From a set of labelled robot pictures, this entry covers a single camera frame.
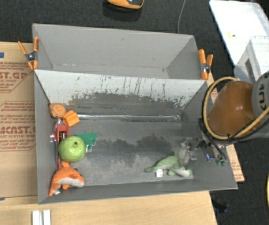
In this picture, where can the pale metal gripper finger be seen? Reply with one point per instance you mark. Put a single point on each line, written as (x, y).
(185, 157)
(188, 144)

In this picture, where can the green toy animal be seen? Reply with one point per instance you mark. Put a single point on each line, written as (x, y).
(169, 164)

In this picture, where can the grey metal bin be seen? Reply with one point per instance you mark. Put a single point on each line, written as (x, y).
(129, 149)

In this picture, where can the long clear plastic strip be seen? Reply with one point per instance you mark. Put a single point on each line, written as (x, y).
(129, 117)

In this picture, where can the green apple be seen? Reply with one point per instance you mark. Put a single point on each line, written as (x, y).
(72, 149)

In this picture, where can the orange toy fox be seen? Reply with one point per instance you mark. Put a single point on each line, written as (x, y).
(67, 176)

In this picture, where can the orange block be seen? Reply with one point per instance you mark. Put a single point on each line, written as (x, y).
(71, 118)

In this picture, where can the red tool in clear packet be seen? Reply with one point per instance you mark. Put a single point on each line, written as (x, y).
(62, 130)

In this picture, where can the orange round biscuit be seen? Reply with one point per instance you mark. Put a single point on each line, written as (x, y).
(57, 110)

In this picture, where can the brown cardboard board red print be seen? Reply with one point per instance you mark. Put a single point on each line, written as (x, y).
(9, 116)

